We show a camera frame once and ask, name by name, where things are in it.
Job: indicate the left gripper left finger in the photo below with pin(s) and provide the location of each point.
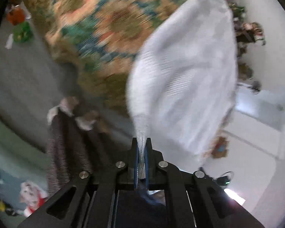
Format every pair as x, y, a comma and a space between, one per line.
89, 200

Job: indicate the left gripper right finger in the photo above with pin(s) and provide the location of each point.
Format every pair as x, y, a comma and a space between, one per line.
193, 199

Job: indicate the grey knit sweater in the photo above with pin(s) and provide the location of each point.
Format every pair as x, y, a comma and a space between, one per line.
182, 83

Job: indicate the person leg grey trousers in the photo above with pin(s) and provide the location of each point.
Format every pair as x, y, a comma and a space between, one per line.
76, 144

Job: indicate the cardboard box with items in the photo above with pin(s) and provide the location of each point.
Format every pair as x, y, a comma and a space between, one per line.
221, 148

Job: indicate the standing fan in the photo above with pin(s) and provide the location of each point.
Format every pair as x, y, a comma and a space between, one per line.
254, 87

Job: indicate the sunflower pattern bed cover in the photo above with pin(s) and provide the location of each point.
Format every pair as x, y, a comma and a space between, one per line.
101, 38

